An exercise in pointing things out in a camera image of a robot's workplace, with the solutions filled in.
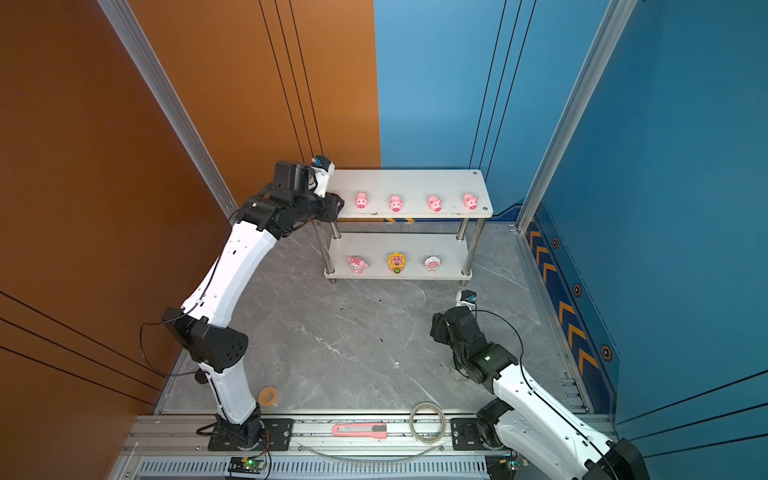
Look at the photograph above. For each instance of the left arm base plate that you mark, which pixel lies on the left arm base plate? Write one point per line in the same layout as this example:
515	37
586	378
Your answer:
274	434

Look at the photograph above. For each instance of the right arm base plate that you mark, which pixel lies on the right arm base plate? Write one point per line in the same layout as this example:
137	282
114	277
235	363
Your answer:
470	434

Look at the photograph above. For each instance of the pink white round character toy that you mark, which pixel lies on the pink white round character toy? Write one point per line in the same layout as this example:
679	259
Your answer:
432	263

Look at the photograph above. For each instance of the small pink pig toy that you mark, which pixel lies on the small pink pig toy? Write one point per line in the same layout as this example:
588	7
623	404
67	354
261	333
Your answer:
470	201

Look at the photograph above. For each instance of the pink bow character toy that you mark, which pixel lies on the pink bow character toy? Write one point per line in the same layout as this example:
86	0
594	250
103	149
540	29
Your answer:
357	264

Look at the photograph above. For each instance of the coiled clear tube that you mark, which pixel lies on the coiled clear tube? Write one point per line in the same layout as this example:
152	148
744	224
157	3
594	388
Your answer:
427	423

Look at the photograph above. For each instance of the pink utility knife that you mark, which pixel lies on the pink utility knife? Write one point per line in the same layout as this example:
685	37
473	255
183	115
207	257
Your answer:
374	430

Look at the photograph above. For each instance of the orange tape roll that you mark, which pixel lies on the orange tape roll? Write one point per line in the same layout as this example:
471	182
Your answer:
269	397

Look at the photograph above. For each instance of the pink yellow figure toy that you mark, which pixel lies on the pink yellow figure toy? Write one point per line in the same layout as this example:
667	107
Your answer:
396	263

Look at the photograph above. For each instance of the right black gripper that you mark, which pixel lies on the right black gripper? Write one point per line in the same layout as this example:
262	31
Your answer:
438	327

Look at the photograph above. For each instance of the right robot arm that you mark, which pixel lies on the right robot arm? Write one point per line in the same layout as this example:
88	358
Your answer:
526	418

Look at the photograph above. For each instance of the pink pig toy bottom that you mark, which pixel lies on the pink pig toy bottom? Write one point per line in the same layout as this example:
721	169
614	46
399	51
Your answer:
361	200

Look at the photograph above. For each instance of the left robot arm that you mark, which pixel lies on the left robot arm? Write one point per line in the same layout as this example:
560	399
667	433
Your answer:
201	324

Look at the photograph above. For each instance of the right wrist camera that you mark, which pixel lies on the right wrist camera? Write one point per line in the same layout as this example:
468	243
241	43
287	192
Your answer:
467	298

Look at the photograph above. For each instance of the circuit board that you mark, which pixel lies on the circuit board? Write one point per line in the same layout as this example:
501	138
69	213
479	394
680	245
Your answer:
504	467
247	467

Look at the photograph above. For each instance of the left circuit board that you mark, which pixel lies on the left circuit board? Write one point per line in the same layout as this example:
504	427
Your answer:
247	467

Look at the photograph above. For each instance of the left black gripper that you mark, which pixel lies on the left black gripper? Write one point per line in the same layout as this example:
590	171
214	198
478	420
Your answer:
331	208

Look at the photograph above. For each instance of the right circuit board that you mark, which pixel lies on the right circuit board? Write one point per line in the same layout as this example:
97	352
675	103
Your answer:
504	467

